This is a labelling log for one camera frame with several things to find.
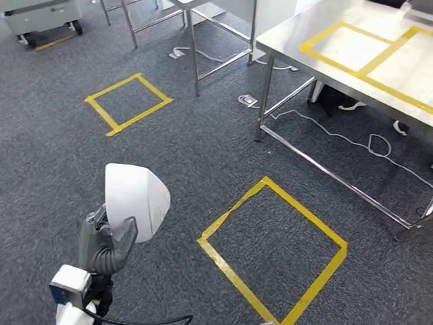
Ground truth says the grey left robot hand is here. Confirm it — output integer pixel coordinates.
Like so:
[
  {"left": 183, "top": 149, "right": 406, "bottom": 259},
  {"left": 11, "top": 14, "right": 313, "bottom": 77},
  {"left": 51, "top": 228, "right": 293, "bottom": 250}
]
[{"left": 78, "top": 204, "right": 139, "bottom": 276}]

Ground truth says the white plastic body part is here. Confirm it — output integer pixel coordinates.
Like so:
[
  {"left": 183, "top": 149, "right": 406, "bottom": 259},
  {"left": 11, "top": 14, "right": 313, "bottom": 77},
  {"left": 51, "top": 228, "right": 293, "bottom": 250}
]
[{"left": 104, "top": 163, "right": 171, "bottom": 245}]

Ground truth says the stainless steel workbench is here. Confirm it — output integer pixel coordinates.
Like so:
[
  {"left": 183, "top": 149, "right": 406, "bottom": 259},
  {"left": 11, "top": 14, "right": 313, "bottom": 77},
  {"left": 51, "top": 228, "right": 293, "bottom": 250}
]
[{"left": 254, "top": 0, "right": 433, "bottom": 243}]

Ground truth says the yellow workbench tape outline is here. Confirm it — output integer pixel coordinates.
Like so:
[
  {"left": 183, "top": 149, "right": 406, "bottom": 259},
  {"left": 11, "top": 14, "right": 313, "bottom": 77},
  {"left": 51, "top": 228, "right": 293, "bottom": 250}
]
[{"left": 299, "top": 20, "right": 433, "bottom": 116}]

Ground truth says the yellow floor tape square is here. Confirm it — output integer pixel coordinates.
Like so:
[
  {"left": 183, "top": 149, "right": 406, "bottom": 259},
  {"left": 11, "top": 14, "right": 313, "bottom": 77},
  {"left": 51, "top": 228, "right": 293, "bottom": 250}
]
[
  {"left": 84, "top": 72, "right": 174, "bottom": 137},
  {"left": 196, "top": 175, "right": 349, "bottom": 325}
]

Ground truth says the steel table with white panel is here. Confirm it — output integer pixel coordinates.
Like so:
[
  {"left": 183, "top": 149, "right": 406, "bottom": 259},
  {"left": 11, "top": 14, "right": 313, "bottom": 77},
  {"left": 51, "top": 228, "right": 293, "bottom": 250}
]
[{"left": 100, "top": 0, "right": 322, "bottom": 98}]

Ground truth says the white wheeled cart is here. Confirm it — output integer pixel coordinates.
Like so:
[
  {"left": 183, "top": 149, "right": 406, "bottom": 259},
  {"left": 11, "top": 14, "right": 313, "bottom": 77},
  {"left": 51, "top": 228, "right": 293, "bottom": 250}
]
[{"left": 0, "top": 0, "right": 84, "bottom": 49}]

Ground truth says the person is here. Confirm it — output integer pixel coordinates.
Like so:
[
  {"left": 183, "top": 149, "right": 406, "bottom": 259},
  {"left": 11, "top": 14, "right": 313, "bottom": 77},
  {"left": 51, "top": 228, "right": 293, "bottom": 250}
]
[{"left": 309, "top": 81, "right": 410, "bottom": 137}]

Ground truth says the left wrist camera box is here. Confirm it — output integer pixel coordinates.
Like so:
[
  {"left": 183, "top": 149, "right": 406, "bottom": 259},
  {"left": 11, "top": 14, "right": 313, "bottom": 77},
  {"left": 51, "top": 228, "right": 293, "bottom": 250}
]
[{"left": 48, "top": 264, "right": 93, "bottom": 310}]

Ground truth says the white floor cable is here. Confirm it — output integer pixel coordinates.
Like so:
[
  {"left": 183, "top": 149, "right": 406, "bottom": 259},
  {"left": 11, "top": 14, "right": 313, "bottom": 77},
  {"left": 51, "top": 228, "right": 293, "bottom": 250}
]
[{"left": 270, "top": 110, "right": 433, "bottom": 190}]

